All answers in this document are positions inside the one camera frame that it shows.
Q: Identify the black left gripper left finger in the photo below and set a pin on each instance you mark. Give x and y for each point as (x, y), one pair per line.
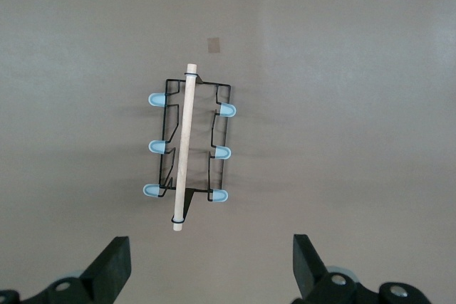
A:
(110, 268)

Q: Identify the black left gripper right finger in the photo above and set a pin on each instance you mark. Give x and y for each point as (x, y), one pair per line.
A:
(310, 275)

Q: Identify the small brown tape mark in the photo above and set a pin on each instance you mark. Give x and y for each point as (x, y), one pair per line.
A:
(213, 46)

